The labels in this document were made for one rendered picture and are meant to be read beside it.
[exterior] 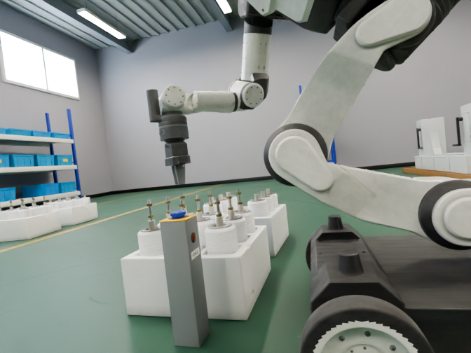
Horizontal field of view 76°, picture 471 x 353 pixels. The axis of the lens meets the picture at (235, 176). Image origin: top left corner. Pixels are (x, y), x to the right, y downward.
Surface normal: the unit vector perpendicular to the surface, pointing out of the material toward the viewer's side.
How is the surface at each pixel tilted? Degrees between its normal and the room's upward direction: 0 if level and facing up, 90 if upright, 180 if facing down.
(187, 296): 90
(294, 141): 90
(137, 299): 90
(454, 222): 90
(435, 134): 78
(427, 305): 0
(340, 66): 112
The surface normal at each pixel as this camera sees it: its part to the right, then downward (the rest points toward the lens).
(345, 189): 0.09, 0.33
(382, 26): -0.25, 0.07
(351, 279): -0.11, -0.99
